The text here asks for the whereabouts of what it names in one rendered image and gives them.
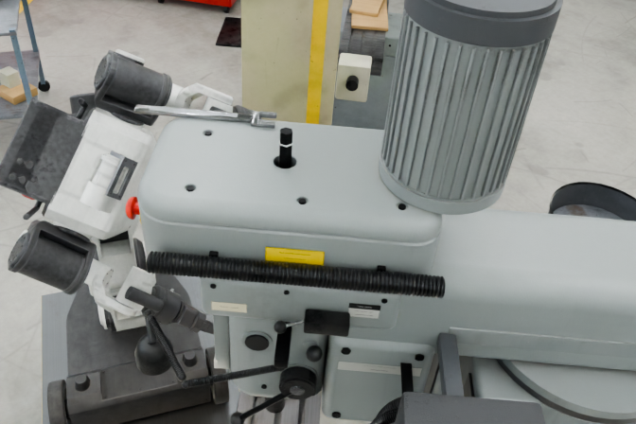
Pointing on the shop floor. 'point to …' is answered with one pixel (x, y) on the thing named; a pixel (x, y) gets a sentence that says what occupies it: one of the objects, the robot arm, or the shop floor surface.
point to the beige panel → (291, 29)
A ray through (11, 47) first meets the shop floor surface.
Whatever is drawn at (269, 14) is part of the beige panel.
